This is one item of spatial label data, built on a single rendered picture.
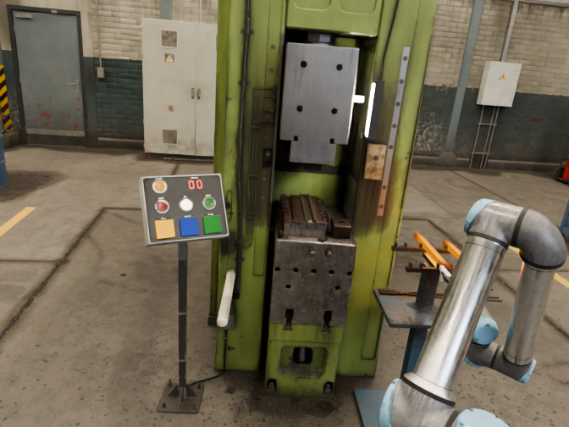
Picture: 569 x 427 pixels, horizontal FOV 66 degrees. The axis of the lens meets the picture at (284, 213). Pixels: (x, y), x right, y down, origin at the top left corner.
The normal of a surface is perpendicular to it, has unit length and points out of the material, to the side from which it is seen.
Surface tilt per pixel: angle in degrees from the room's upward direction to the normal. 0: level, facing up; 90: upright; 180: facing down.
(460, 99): 90
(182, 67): 90
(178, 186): 60
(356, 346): 90
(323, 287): 90
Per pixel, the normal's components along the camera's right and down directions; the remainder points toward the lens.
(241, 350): 0.03, 0.33
